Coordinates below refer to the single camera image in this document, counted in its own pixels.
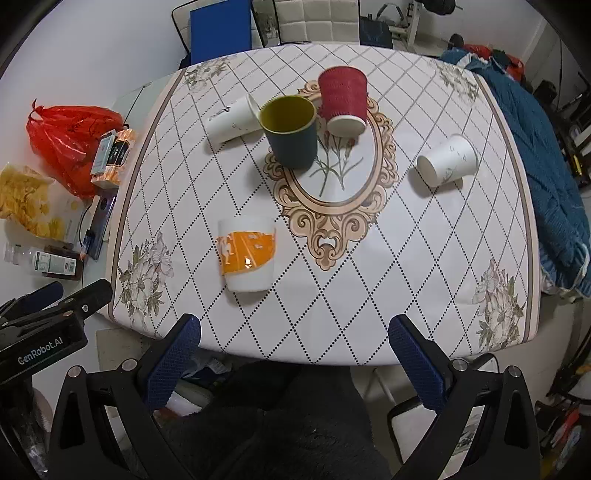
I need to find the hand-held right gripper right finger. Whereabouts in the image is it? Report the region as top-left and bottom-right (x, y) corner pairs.
(389, 315), (542, 480)

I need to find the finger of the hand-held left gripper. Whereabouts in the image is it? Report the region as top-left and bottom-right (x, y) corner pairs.
(25, 279), (114, 326)
(0, 281), (64, 320)

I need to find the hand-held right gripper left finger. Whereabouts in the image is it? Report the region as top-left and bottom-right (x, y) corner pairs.
(48, 314), (202, 480)

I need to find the white and orange cup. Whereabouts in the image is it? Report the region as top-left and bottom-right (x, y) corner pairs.
(217, 216), (277, 293)

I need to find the white paper cup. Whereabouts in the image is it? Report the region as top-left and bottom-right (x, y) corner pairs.
(204, 94), (264, 143)
(417, 134), (478, 188)

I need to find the dark green cup yellow inside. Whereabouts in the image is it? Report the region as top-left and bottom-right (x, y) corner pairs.
(259, 95), (318, 169)

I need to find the red ribbed paper cup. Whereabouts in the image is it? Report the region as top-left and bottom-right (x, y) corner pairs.
(318, 66), (369, 138)

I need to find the dark brown labelled bottle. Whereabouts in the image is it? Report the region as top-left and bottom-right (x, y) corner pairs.
(31, 247), (86, 279)

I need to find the clear plastic bottle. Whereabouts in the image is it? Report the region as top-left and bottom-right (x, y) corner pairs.
(4, 244), (47, 273)

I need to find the grey smartphone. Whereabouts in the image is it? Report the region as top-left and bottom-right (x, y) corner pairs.
(79, 193), (117, 261)

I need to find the yellow snack bag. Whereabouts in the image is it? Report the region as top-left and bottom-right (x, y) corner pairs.
(0, 162), (75, 241)

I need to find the person's dark fleece clothing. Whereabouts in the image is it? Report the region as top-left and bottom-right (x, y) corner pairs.
(159, 360), (392, 480)

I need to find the small white blue box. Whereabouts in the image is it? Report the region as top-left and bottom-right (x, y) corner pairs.
(90, 132), (117, 177)

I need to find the orange tissue pack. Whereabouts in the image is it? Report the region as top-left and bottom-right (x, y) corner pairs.
(90, 130), (138, 186)

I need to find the floral diamond pattern tablecloth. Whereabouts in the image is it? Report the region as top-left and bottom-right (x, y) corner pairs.
(107, 43), (542, 367)

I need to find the red plastic bag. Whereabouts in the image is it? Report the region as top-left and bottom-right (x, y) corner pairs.
(26, 99), (124, 200)

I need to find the blue knitted blanket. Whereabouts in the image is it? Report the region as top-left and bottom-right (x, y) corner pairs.
(438, 48), (591, 296)

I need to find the red cloth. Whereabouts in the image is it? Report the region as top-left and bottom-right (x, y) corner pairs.
(462, 43), (526, 75)

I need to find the white padded chair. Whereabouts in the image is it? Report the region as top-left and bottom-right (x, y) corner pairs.
(272, 0), (362, 46)

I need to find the black cable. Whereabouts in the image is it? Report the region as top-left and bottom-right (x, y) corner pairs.
(78, 201), (96, 250)

